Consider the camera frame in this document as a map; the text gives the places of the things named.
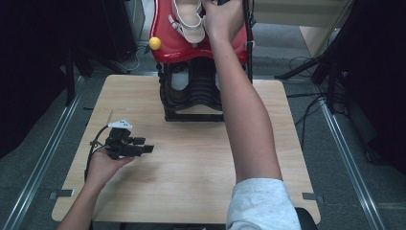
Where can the black tripod stand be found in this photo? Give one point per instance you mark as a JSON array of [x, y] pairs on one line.
[[300, 67]]

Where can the red and black shoe rack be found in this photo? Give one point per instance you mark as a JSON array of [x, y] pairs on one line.
[[166, 48]]

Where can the black cabinet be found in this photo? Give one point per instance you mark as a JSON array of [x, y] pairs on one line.
[[121, 25]]

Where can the wooden panel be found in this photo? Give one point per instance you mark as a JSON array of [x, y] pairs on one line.
[[314, 40]]

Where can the white jewelled slingback heel shoe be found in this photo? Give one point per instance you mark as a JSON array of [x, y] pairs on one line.
[[191, 28]]

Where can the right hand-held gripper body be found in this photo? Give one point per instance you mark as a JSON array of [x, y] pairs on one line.
[[224, 1]]

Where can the black curtain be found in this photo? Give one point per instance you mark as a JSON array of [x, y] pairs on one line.
[[379, 80], [32, 64]]

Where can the person's right hand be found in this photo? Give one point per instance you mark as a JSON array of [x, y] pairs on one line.
[[223, 20]]

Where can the grey table bracket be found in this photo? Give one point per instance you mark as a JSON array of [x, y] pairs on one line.
[[311, 196], [62, 193]]

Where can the black metal stand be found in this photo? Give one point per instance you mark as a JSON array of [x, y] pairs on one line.
[[70, 83]]

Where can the metal floor rail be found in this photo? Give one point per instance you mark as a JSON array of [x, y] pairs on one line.
[[41, 156], [351, 166]]

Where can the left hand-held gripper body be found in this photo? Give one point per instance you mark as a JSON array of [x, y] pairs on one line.
[[119, 143]]

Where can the black leather shoe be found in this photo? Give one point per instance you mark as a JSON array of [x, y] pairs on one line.
[[178, 80], [217, 82]]

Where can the grey shirt sleeve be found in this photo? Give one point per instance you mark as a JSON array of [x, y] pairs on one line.
[[261, 207]]

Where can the person's left hand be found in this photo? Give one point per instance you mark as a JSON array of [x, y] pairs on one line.
[[102, 169]]

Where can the black chair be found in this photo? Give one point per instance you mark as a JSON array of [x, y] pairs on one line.
[[308, 220]]

